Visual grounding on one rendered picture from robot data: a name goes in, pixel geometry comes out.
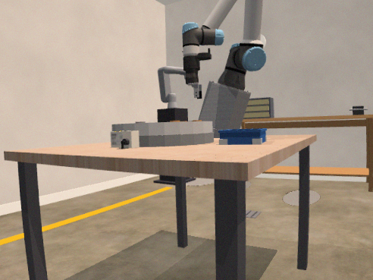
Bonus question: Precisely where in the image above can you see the blue crate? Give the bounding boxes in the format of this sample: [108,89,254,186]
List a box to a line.
[218,128,267,145]

